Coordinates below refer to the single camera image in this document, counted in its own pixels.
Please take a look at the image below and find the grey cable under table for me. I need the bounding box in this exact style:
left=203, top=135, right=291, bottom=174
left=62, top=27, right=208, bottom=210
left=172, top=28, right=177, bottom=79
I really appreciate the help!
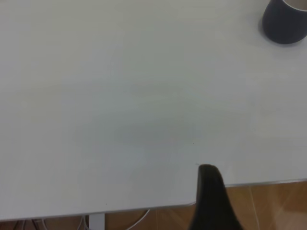
left=31, top=219, right=46, bottom=230

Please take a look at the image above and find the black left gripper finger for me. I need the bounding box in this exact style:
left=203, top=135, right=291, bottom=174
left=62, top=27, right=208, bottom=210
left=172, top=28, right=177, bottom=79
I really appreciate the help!
left=189, top=164, right=245, bottom=230

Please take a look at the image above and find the white table leg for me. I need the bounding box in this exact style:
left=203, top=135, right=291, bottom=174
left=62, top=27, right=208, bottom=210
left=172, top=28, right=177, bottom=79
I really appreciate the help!
left=88, top=213, right=106, bottom=230

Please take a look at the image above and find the white cable under table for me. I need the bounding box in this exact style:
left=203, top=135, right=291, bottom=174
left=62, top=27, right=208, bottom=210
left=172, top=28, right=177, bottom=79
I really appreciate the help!
left=78, top=215, right=89, bottom=230
left=124, top=209, right=151, bottom=230

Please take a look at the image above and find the dark grey ceramic mug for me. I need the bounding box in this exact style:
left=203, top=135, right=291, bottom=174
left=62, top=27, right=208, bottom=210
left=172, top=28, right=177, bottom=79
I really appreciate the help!
left=261, top=0, right=307, bottom=45

